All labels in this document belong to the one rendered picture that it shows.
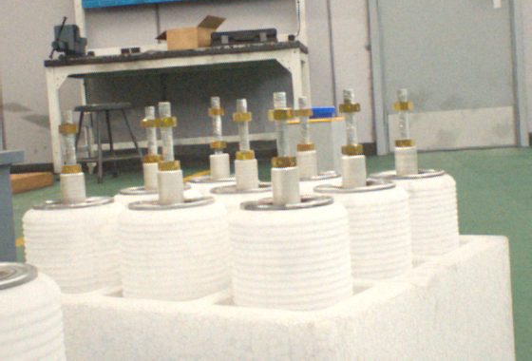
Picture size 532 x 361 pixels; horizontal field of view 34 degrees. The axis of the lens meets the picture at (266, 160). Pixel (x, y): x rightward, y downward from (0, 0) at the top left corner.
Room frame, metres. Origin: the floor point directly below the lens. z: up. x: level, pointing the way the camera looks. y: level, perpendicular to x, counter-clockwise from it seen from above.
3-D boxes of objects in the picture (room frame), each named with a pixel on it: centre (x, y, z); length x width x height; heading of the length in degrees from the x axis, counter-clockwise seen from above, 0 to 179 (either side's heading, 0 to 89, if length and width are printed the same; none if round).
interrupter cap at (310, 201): (0.68, -0.01, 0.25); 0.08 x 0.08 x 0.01
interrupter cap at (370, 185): (0.78, -0.08, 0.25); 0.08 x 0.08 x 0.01
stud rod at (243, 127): (0.85, 0.02, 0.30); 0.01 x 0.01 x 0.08; 85
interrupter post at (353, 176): (0.78, -0.08, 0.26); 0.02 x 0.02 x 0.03
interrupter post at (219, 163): (1.01, 0.06, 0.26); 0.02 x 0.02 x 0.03
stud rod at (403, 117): (0.88, -0.14, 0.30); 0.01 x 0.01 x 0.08; 28
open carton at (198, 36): (5.73, 0.44, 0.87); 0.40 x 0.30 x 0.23; 68
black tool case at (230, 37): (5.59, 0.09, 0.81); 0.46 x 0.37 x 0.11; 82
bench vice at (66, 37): (5.41, 1.17, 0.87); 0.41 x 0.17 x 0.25; 172
